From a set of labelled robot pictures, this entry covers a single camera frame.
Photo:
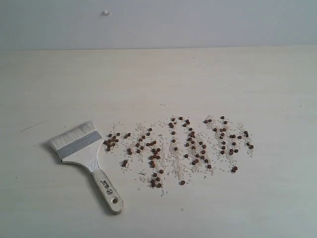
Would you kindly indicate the small white wall bump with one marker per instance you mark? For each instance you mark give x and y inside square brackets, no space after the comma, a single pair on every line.
[105,13]

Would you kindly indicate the scattered brown pellets and rice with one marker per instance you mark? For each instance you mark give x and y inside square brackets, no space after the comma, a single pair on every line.
[159,159]

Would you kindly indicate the white wide paint brush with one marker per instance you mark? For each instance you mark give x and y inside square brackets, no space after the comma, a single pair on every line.
[80,146]

